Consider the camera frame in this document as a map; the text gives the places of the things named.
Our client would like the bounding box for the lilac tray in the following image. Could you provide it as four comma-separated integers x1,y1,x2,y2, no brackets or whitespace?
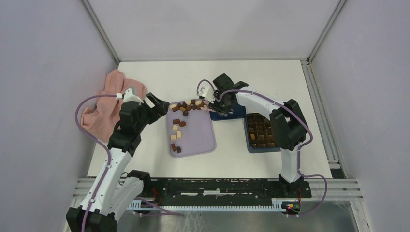
165,99,216,158

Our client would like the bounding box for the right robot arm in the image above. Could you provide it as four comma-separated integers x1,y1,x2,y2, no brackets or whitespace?
209,73,313,197

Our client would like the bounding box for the blue chocolate box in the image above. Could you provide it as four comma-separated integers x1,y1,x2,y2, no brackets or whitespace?
244,113,280,154

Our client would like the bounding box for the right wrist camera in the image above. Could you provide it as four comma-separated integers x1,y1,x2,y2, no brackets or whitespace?
197,86,215,102

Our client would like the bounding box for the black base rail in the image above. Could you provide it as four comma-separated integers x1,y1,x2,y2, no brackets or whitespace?
138,178,312,206

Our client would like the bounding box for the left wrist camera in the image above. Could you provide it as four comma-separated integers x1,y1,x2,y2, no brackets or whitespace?
122,86,144,104

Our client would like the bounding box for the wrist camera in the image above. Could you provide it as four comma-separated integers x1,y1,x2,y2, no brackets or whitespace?
197,86,215,102
122,86,144,104

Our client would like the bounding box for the dark blue box lid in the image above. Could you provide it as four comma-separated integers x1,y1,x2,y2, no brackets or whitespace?
209,103,246,121

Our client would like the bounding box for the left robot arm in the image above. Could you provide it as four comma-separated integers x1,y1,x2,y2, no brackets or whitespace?
66,89,170,232

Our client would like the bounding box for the pink cloth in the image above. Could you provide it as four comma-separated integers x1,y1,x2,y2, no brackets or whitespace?
80,69,147,143

